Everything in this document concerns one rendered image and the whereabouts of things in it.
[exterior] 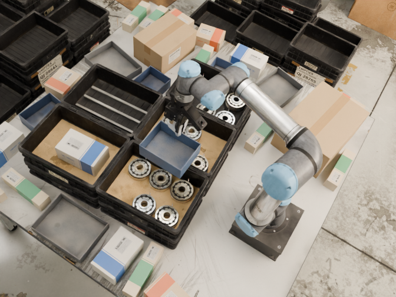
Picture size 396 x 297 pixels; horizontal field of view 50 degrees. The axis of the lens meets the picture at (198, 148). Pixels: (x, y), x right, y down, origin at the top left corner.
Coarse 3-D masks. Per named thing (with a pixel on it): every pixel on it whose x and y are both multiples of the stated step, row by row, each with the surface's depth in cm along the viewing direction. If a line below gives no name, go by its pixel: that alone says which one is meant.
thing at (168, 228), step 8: (128, 144) 190; (112, 168) 183; (104, 176) 180; (200, 176) 186; (104, 192) 176; (200, 192) 181; (112, 200) 176; (120, 200) 175; (128, 208) 174; (136, 208) 174; (192, 208) 177; (144, 216) 173; (184, 216) 175; (160, 224) 172; (176, 232) 171
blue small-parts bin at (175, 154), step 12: (156, 132) 177; (168, 132) 178; (144, 144) 172; (156, 144) 176; (168, 144) 176; (180, 144) 177; (192, 144) 174; (144, 156) 172; (156, 156) 166; (168, 156) 173; (180, 156) 174; (192, 156) 167; (168, 168) 167; (180, 168) 171
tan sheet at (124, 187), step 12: (132, 156) 199; (156, 168) 197; (120, 180) 191; (132, 180) 192; (144, 180) 193; (108, 192) 188; (120, 192) 188; (132, 192) 189; (144, 192) 189; (156, 192) 190; (168, 192) 191; (144, 204) 186; (156, 204) 187; (168, 204) 187; (180, 204) 188; (168, 216) 184; (180, 216) 185
